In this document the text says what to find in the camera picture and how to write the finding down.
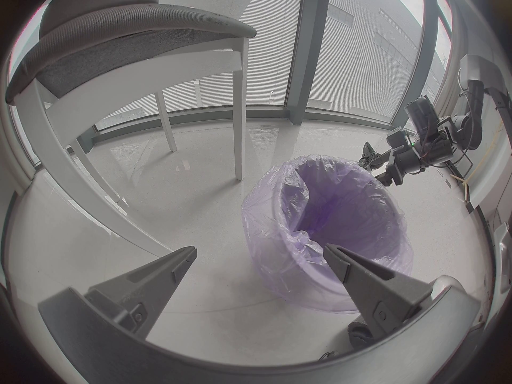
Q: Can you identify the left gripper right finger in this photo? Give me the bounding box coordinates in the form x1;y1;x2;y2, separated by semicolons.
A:
323;243;435;337

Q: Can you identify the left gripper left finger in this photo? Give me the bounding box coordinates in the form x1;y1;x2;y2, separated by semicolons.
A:
83;246;198;339

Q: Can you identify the black plastic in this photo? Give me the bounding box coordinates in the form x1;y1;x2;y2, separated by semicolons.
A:
359;142;382;171

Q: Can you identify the purple plastic bag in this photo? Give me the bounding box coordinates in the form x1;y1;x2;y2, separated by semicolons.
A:
241;155;414;314

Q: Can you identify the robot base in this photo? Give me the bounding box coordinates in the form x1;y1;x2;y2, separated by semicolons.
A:
320;274;486;361

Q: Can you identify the white trash bin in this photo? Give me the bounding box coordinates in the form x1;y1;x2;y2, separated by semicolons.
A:
256;158;413;313

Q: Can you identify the window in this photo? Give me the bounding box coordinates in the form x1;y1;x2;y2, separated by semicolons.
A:
10;0;466;167

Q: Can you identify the dark padded white chair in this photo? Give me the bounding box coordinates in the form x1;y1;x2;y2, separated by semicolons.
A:
6;0;257;257

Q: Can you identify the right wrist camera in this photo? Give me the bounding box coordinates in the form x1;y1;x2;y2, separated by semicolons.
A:
386;127;413;151

